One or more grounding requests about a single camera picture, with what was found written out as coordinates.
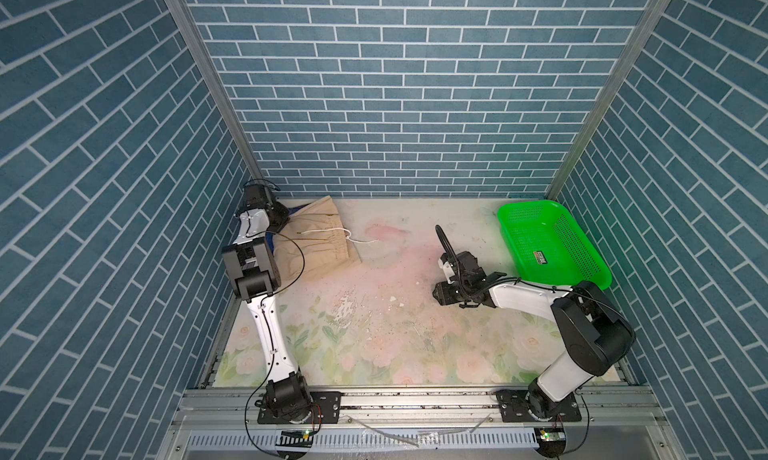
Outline beige shorts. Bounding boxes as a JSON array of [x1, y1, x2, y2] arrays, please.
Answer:
[[274, 196, 363, 291]]

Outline rainbow striped shorts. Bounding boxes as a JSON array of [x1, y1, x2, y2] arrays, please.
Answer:
[[264, 231, 276, 253]]

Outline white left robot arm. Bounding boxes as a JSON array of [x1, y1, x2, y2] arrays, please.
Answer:
[[222, 207, 313, 423]]

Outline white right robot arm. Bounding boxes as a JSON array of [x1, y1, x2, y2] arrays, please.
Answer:
[[432, 276, 636, 421]]

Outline green plastic basket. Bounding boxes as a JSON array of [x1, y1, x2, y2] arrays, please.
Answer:
[[497, 200, 612, 290]]

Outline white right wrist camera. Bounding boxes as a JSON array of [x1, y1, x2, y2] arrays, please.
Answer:
[[438, 251, 485, 283]]

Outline black corrugated cable conduit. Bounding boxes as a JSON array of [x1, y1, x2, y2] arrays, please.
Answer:
[[434, 224, 460, 278]]

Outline white vented cable tray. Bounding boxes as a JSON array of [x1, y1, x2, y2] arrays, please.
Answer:
[[187, 427, 539, 454]]

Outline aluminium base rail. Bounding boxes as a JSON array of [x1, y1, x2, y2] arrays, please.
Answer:
[[159, 384, 684, 459]]

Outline aluminium left corner post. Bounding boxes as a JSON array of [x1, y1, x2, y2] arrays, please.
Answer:
[[163, 0, 263, 180]]

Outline aluminium corner post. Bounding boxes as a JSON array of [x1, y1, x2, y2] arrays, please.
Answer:
[[163, 0, 263, 180], [545, 0, 672, 200]]

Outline aluminium right corner post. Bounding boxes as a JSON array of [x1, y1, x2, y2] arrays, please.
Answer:
[[545, 0, 672, 200]]

